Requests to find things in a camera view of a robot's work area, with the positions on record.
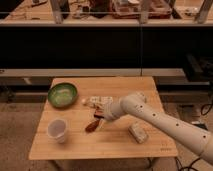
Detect brown chocolate bar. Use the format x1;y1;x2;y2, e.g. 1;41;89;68
94;113;104;119

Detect wooden table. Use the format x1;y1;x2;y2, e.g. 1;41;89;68
29;77;178;160

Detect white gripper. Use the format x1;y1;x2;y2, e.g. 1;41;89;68
86;101;124;131

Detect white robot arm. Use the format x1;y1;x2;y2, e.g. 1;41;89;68
83;92;213;165

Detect long metal shelf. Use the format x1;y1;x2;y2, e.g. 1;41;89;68
0;68;185;77

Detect white sponge block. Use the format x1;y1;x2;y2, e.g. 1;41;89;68
129;123;148;144

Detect white wrapped snack package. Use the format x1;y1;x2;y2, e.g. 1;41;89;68
81;96;113;106

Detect black floor cable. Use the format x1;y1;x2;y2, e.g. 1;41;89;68
174;103;213;171

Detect green ceramic bowl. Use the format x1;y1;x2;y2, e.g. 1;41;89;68
47;82;78;108

